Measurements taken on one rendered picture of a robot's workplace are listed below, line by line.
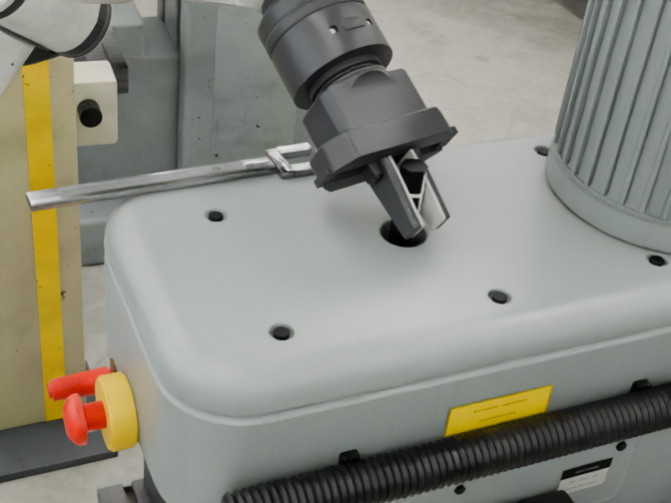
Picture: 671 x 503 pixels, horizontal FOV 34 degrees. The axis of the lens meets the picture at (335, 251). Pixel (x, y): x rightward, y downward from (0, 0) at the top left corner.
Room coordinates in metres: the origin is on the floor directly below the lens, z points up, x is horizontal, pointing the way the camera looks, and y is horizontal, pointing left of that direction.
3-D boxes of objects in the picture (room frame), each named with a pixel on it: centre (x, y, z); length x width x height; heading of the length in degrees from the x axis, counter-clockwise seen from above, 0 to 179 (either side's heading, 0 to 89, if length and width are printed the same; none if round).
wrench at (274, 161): (0.74, 0.13, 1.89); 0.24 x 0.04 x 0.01; 120
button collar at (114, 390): (0.60, 0.15, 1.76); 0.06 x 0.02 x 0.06; 28
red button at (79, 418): (0.59, 0.17, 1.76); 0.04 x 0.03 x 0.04; 28
